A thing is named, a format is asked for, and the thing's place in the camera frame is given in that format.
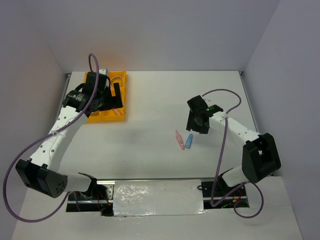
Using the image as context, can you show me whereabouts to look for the beige masking tape roll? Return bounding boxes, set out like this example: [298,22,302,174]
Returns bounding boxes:
[110,76,124,87]

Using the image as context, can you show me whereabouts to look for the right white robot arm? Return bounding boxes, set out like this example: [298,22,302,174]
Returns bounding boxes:
[186,95,281,196]

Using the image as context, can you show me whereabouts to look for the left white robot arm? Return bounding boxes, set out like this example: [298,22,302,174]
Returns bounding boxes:
[15,71,124,200]

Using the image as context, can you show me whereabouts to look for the yellow four-compartment tray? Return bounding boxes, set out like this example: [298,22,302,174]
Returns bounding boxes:
[86,70,128,124]

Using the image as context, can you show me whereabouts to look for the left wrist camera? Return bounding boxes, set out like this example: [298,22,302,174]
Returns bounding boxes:
[99,68,109,76]

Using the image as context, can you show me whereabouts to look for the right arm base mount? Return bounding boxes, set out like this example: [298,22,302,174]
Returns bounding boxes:
[197,181,249,210]

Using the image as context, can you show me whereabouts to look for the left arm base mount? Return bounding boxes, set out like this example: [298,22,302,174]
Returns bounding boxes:
[66,180,115,217]

